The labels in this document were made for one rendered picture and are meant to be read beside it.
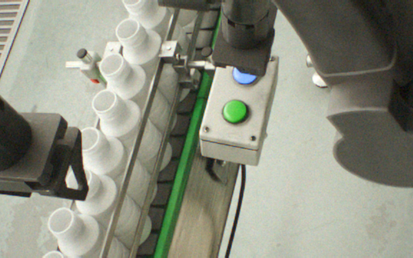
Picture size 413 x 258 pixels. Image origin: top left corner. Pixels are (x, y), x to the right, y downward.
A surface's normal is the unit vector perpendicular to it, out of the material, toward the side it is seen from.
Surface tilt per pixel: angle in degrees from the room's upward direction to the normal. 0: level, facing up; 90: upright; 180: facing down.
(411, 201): 0
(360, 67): 75
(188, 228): 90
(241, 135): 20
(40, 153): 1
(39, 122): 1
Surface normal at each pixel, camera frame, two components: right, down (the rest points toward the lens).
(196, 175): 0.90, 0.03
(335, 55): -0.38, 0.74
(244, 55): -0.04, -0.45
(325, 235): -0.36, -0.48
